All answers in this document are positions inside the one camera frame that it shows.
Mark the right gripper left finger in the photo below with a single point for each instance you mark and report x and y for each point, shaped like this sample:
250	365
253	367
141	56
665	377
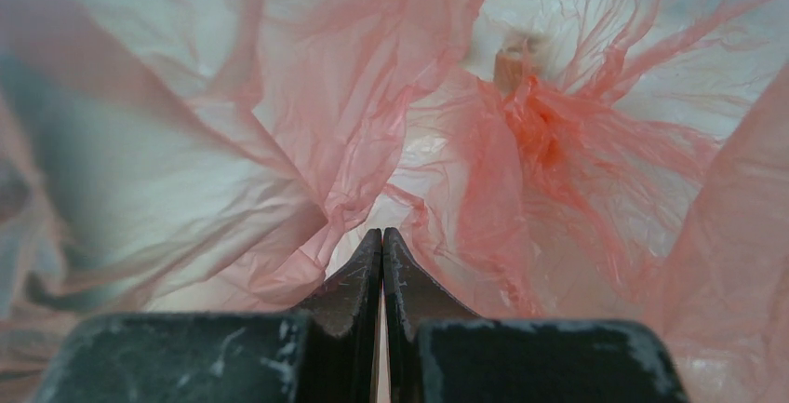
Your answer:
321	350

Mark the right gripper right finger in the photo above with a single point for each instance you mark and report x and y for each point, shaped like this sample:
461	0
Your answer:
441	351

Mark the red plastic trash bag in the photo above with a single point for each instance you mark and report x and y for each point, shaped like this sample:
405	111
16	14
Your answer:
224	155

